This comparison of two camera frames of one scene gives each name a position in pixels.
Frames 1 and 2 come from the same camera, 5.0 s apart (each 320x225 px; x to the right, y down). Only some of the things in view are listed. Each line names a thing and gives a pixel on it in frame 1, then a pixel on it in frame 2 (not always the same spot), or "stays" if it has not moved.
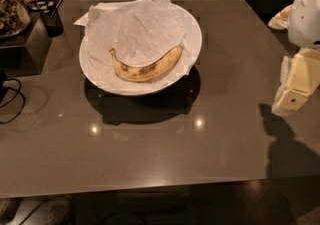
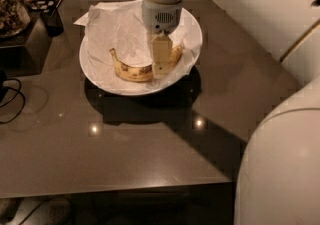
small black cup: x=54 y=24 stays
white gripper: x=307 y=19 → x=161 y=19
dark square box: x=23 y=54 stays
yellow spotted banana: x=145 y=73 stays
